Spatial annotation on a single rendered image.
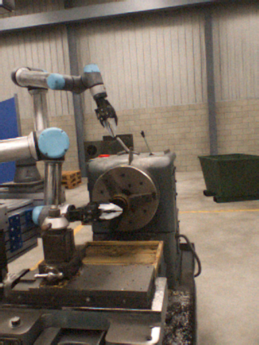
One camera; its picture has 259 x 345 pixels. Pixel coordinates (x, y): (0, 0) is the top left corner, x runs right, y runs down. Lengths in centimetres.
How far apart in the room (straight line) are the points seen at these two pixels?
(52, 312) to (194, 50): 1131
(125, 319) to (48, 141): 69
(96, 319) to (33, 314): 17
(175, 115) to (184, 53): 217
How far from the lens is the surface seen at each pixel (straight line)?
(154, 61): 1182
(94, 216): 121
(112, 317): 89
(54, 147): 122
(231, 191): 613
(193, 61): 1178
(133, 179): 143
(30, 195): 179
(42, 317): 95
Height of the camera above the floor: 136
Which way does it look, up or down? 6 degrees down
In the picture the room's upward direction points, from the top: 4 degrees counter-clockwise
